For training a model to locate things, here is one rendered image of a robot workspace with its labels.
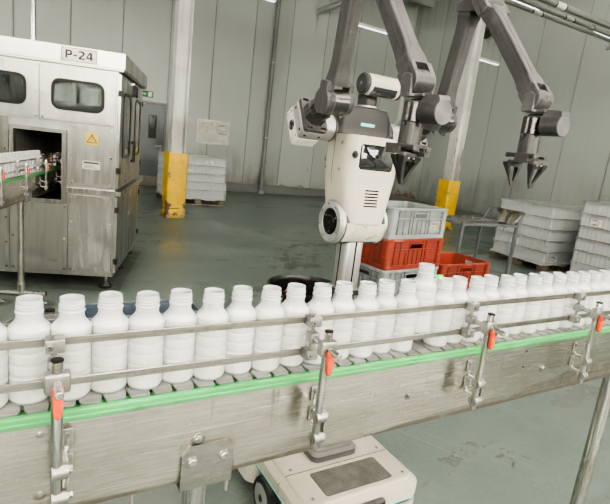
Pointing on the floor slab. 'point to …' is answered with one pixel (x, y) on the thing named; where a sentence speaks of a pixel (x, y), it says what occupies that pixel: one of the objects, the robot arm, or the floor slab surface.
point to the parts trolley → (481, 231)
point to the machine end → (26, 123)
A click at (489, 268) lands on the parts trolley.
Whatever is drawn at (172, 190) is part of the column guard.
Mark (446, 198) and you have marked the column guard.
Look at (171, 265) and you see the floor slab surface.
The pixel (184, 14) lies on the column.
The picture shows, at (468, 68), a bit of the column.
